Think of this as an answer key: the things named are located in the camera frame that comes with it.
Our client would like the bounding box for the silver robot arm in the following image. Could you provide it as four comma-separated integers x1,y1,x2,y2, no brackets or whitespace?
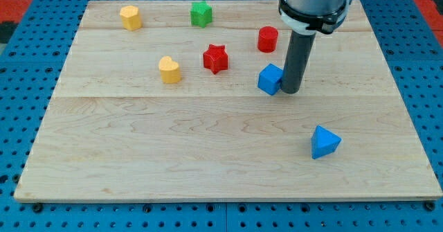
278,0,352,93

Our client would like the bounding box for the red star block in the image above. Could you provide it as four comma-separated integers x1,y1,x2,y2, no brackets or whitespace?
203,44,228,74

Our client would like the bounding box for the blue triangle block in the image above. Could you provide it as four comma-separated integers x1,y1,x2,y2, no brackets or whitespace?
311,125,342,159

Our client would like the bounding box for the green star block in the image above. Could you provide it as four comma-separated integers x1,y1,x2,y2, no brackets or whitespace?
190,1,213,28

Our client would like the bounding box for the yellow heart block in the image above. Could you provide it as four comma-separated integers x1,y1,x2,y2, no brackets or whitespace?
159,56,181,84

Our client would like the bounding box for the red cylinder block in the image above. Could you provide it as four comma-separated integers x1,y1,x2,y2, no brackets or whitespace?
257,26,279,53

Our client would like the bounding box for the blue cube block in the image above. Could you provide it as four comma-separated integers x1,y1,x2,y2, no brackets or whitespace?
257,64,283,96

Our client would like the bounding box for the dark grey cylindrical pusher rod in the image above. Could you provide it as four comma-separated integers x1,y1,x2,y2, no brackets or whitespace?
280,31,316,94

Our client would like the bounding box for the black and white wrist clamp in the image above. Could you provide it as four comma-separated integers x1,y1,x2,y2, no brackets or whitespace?
278,0,352,35

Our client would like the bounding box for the light wooden board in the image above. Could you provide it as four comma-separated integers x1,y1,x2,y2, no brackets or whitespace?
14,0,442,203

